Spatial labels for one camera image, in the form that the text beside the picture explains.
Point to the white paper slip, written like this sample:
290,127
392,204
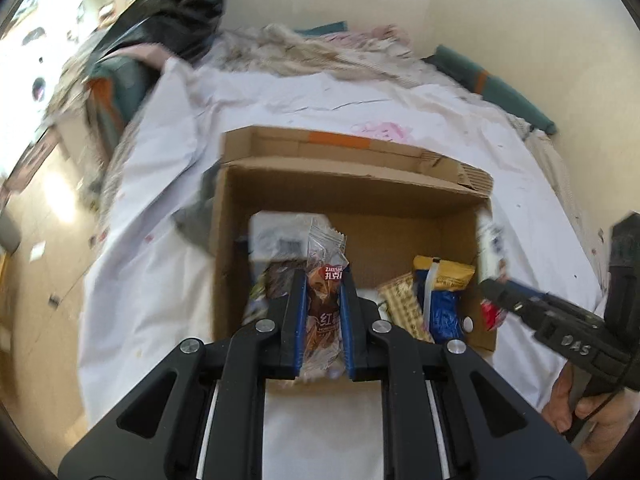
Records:
37,251

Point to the brown cardboard box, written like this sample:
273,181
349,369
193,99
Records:
350,195

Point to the grey waste bin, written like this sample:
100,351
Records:
9,230

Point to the patterned floor mat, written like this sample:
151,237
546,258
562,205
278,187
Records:
27,167

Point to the pale pink blanket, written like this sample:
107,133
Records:
142,55

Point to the pink crumpled cloth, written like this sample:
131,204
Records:
380,35

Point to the white bed sheet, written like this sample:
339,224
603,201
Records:
150,285

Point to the dark brown snack packet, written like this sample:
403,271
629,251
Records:
277,282

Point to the beige cracker packet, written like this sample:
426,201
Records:
402,305

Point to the white washing machine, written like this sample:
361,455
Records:
38,89

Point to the teal mat with orange stripe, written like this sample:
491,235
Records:
500,90

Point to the grey cloth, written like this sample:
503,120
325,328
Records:
197,220

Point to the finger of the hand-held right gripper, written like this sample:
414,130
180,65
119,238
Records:
515,307
525,291

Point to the white snack packet red end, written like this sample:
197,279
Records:
487,245

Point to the teal pillow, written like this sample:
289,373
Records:
322,28

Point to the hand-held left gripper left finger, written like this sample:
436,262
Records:
300,325

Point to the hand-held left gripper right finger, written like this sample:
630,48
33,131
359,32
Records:
347,325

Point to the mustard yellow snack packet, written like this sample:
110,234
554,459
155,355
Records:
455,275

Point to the beige patterned blanket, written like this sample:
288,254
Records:
300,55

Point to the bright blue snack packet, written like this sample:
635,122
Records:
445,315

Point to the clear white plastic bag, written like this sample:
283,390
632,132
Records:
280,235

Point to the person's right hand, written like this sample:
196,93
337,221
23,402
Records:
610,420

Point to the teal orange cushion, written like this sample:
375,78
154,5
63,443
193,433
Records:
120,90

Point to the black plastic bag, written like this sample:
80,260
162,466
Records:
190,5

